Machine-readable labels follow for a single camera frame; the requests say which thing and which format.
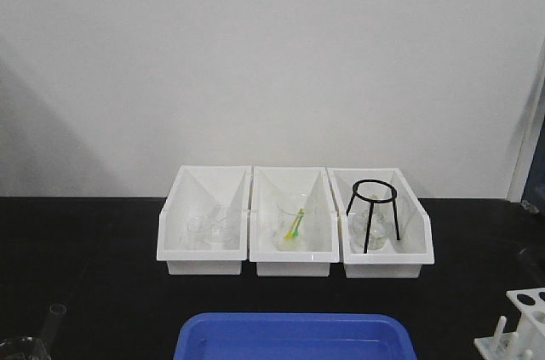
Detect clear glass test tube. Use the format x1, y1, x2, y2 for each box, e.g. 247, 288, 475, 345
38, 303, 66, 348

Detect white test tube rack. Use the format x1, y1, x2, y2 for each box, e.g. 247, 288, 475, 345
473, 287, 544, 360

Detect glass beaker in middle bin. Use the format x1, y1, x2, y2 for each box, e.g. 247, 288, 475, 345
274, 193, 312, 252

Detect middle white storage bin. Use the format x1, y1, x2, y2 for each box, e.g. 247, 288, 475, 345
249, 166, 340, 277

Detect white storage bin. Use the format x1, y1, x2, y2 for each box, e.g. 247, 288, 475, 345
157, 165, 252, 276
327, 168, 434, 279
249, 166, 340, 277

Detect green yellow plastic droppers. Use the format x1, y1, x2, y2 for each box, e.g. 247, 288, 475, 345
284, 209, 305, 240

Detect glassware in left bin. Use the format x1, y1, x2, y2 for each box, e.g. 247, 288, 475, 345
179, 207, 238, 250

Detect left white storage bin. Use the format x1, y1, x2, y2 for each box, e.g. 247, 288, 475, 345
157, 165, 252, 276

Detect glass flask under tripod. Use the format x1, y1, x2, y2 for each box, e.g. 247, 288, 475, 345
349, 203, 392, 254

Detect right white storage bin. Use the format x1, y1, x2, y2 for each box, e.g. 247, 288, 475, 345
327, 168, 434, 279

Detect blue plastic tray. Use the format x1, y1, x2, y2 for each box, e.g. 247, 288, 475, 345
174, 312, 416, 359

